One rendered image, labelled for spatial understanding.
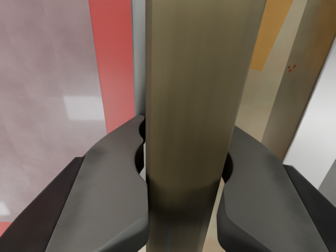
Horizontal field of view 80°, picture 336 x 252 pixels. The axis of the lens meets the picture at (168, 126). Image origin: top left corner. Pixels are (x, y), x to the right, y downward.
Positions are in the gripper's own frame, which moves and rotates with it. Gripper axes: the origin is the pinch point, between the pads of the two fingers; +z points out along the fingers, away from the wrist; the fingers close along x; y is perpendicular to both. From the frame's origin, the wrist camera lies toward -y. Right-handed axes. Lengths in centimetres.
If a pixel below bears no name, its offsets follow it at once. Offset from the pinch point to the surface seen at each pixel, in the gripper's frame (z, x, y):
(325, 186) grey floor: 98, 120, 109
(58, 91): 4.6, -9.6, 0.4
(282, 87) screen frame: 4.4, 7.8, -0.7
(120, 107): 4.7, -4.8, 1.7
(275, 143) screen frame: 2.6, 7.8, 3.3
